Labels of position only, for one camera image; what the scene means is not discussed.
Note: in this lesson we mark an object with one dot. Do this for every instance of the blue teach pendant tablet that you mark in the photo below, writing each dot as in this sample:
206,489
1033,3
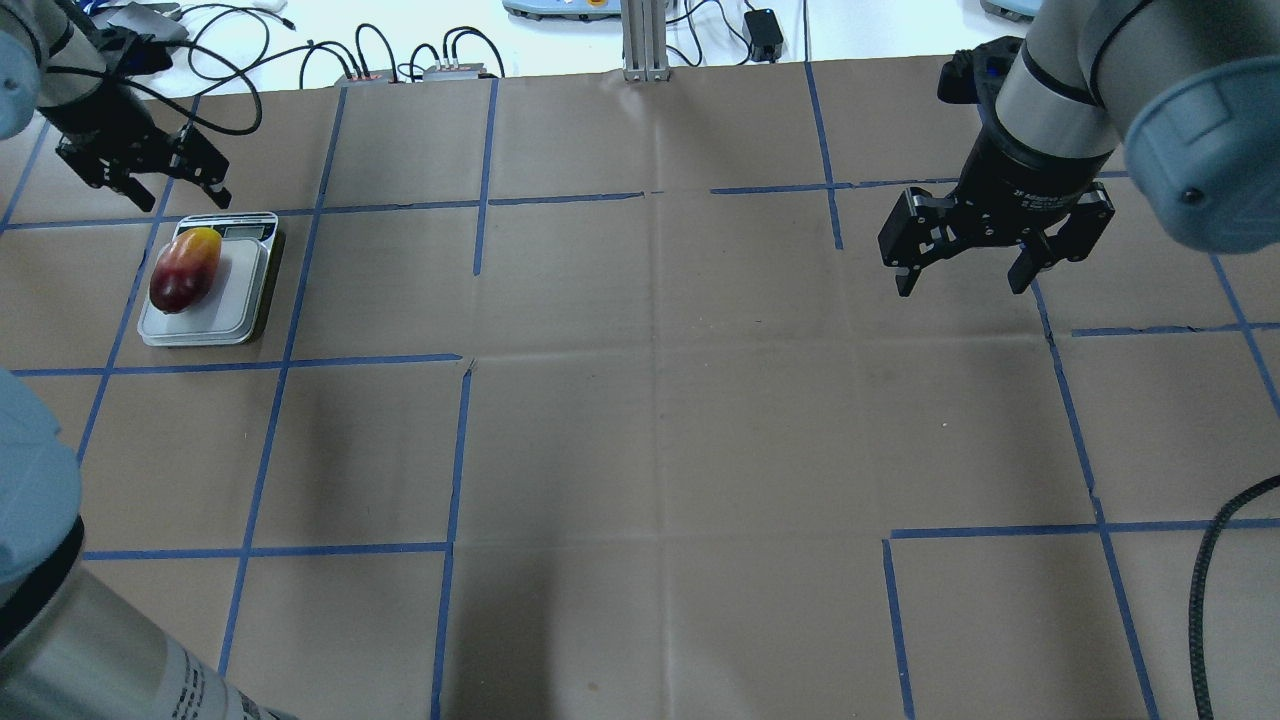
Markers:
580,10

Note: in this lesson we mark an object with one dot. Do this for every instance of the red yellow mango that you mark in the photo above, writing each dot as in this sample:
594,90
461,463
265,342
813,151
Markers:
185,270

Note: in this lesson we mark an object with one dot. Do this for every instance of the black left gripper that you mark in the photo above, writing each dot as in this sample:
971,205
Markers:
97,120

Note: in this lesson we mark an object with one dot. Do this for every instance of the black power adapter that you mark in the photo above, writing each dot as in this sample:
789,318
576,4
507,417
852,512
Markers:
763,34

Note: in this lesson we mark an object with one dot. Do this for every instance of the aluminium frame post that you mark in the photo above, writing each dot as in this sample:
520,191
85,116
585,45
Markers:
644,41

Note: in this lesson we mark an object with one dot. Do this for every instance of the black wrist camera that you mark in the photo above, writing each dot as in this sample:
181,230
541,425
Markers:
976,76

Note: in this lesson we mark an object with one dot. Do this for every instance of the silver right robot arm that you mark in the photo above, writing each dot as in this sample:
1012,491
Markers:
1187,89

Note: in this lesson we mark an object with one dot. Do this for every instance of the grey laptop hub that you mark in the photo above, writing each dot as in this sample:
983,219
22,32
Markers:
153,21

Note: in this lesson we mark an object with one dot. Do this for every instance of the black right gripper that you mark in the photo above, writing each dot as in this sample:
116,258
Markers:
1022,167

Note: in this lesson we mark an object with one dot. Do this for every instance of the upper orange adapter box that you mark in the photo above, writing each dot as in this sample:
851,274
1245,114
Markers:
374,77

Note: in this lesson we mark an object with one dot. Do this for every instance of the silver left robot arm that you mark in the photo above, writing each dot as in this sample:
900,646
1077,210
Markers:
72,647

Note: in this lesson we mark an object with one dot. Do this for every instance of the silver digital kitchen scale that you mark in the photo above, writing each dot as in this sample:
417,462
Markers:
234,310

